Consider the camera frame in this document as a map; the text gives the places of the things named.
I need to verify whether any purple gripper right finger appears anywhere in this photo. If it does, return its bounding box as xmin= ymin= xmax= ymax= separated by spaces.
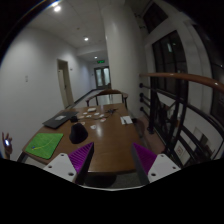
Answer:
xmin=130 ymin=142 xmax=182 ymax=186

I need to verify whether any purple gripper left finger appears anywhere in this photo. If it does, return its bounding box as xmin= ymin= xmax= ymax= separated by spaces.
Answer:
xmin=43 ymin=141 xmax=95 ymax=185

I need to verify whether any black computer mouse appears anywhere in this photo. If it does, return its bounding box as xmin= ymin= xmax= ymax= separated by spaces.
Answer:
xmin=69 ymin=123 xmax=88 ymax=144

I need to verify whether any green mouse pad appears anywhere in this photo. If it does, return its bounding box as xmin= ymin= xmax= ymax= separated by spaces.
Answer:
xmin=25 ymin=133 xmax=63 ymax=159

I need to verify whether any person's hand with phone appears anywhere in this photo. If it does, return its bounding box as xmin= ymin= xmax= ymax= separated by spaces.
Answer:
xmin=2 ymin=134 xmax=13 ymax=159

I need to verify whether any wooden table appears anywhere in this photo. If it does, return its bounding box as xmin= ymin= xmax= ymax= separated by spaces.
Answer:
xmin=23 ymin=103 xmax=141 ymax=175

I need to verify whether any white notepad with pen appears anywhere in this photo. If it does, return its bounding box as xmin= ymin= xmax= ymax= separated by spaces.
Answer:
xmin=120 ymin=116 xmax=132 ymax=125

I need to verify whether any black laptop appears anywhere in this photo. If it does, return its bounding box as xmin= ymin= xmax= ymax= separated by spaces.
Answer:
xmin=43 ymin=111 xmax=77 ymax=129

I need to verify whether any wooden handrail with black railing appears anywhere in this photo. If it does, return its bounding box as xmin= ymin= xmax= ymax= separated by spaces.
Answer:
xmin=139 ymin=73 xmax=224 ymax=167

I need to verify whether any wooden chair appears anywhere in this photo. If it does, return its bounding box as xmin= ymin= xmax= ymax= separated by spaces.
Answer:
xmin=86 ymin=89 xmax=128 ymax=108

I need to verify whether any wooden door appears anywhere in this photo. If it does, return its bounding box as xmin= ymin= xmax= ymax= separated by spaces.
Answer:
xmin=57 ymin=59 xmax=74 ymax=108

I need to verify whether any green exit sign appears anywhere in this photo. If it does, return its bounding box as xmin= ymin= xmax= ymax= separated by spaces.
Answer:
xmin=97 ymin=60 xmax=105 ymax=64

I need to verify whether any black cable bundle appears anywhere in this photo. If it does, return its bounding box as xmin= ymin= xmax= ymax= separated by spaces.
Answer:
xmin=104 ymin=107 xmax=118 ymax=115

